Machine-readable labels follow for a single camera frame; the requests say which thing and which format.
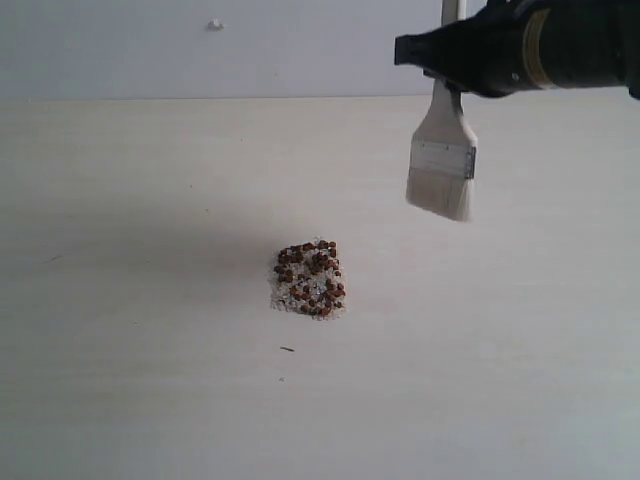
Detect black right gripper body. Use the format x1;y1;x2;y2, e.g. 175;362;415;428
394;1;536;98

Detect white wooden paint brush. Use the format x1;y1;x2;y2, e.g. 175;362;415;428
404;0;477;223

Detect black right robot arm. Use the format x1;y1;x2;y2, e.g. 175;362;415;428
394;1;639;99

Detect brown beans and white grains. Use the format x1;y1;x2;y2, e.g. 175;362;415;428
269;238;347;321

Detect white wall plug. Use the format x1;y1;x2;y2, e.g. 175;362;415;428
207;18;225;31

